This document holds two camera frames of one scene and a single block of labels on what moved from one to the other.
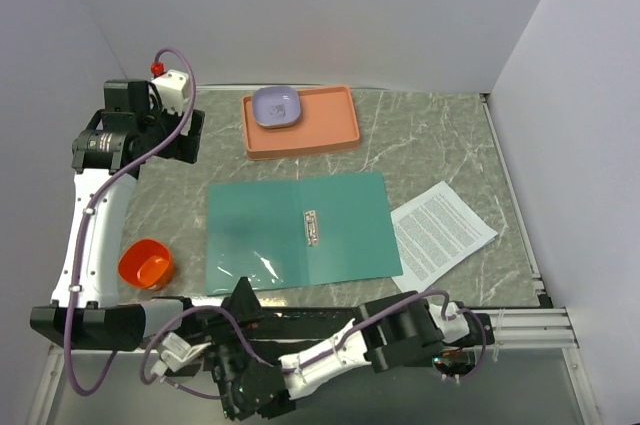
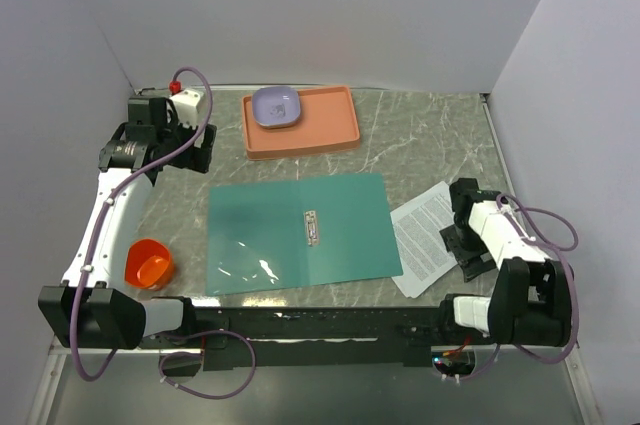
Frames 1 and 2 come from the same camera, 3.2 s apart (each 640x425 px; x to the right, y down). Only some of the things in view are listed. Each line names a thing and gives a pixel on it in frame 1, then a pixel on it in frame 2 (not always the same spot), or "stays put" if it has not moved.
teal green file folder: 288,232 stays put
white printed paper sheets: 436,232 stays put
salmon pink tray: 327,123 stays put
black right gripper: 243,295 to 470,262
